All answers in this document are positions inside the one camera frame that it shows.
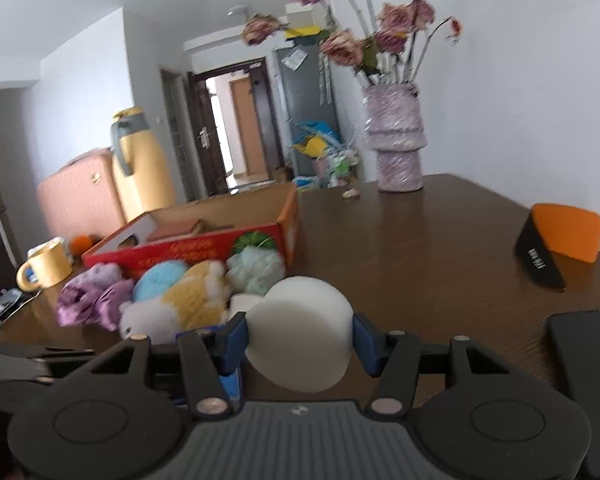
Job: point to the white round sponge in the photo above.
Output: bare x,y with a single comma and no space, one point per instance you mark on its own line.
300,335

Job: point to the pile of small clutter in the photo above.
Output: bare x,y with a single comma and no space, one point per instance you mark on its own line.
0,310

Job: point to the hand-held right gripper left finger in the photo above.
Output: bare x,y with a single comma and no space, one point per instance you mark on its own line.
236,341

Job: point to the orange fruit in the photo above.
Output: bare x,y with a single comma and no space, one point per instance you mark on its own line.
82,245

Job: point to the dried pink rose bouquet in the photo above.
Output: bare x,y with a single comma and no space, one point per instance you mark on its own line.
395,25

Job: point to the yellow mug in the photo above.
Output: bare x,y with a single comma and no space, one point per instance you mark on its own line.
50,265

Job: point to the pink suitcase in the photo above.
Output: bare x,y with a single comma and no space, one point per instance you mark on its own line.
77,200

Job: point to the white ceiling lamp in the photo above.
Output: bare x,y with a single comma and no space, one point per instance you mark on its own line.
239,11

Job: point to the light wooden door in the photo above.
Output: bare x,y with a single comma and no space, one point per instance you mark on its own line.
250,125

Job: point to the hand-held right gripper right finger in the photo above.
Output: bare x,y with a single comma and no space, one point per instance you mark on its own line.
366,345

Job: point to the blue fluffy ball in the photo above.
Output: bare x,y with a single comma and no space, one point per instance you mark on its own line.
157,282

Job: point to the fallen dried petal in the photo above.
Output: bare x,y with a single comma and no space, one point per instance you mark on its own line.
350,193

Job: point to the purple textured vase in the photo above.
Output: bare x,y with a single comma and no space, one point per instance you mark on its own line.
395,135

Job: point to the red cardboard box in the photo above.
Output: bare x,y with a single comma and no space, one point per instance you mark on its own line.
180,252

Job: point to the white blue bottle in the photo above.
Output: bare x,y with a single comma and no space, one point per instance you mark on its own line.
39,249

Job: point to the dark brown open door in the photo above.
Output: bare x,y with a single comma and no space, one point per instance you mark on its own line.
205,135

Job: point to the orange black box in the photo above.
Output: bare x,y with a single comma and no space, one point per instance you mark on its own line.
570,235

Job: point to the small white soft pad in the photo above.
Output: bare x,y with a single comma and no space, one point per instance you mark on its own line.
244,304

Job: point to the black flat device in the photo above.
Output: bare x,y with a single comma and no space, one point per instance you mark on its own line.
590,360

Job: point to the yellow black package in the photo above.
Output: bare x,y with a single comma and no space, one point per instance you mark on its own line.
305,34

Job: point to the yellow white plush toy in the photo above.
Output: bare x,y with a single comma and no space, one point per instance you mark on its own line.
190,295

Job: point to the pile of colourful bags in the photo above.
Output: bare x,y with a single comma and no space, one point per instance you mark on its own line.
325,155

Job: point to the yellow thermos jug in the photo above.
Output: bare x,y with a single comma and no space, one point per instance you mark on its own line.
142,170

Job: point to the small brown carton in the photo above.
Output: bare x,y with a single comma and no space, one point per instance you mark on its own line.
281,175

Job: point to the purple satin bow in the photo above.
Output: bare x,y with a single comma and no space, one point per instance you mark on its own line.
97,307

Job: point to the grey refrigerator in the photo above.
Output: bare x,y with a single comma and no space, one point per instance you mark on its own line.
305,105

